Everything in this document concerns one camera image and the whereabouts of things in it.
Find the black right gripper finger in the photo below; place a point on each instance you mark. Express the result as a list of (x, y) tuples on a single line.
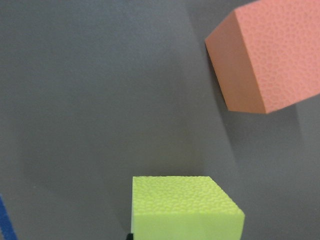
[(130, 236)]

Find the yellow foam block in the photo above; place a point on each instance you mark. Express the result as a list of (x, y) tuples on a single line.
[(183, 208)]

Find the orange foam block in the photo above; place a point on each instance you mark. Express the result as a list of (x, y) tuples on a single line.
[(266, 55)]

